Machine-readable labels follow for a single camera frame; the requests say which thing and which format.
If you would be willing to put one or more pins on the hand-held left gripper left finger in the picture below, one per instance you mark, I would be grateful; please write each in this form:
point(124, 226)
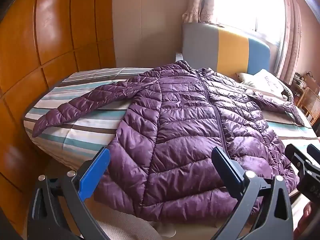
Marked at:
point(93, 175)

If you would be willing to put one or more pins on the pink patterned curtain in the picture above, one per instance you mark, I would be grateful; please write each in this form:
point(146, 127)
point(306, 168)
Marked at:
point(291, 42)
point(200, 0)

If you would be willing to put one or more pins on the purple puffer jacket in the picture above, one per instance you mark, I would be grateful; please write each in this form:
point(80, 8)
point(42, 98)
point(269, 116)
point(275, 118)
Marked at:
point(187, 120)

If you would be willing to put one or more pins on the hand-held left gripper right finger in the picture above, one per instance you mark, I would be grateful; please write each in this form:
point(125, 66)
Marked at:
point(233, 177)

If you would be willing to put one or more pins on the wooden wardrobe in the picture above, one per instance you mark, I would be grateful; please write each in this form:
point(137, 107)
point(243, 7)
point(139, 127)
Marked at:
point(50, 30)

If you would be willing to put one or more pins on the white printed pillow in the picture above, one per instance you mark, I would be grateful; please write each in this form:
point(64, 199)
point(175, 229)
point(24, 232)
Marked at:
point(268, 81)

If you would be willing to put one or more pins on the beige mattress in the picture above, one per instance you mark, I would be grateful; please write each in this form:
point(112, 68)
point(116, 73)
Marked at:
point(120, 220)

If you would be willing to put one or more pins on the striped bed blanket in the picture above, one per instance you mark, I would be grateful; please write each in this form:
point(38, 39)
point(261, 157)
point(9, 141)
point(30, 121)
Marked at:
point(82, 130)

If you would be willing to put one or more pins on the grey white padded strip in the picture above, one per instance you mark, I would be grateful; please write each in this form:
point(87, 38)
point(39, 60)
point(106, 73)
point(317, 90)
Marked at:
point(179, 57)

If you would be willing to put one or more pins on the cluttered side table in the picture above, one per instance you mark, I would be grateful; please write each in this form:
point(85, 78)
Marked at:
point(303, 80)

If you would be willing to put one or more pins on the rattan chair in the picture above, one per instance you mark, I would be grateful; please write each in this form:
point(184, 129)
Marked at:
point(310, 102)

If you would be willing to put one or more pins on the grey yellow blue headboard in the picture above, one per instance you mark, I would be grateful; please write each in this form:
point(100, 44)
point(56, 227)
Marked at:
point(200, 45)

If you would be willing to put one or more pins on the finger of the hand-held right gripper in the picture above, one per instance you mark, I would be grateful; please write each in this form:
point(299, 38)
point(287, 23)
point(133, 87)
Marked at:
point(296, 155)
point(315, 153)

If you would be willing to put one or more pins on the person's right hand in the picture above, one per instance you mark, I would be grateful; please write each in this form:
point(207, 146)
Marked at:
point(306, 213)

